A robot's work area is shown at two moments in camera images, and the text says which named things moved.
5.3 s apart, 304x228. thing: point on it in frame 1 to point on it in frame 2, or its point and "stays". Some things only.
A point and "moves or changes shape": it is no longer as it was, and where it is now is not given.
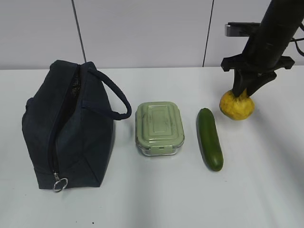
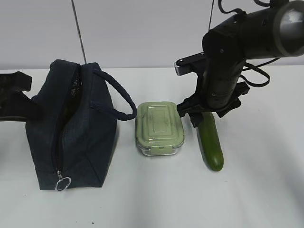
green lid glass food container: [159, 130] stays
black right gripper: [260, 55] to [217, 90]
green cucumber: [209, 140] stays
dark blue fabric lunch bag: [67, 122] moves or changes shape
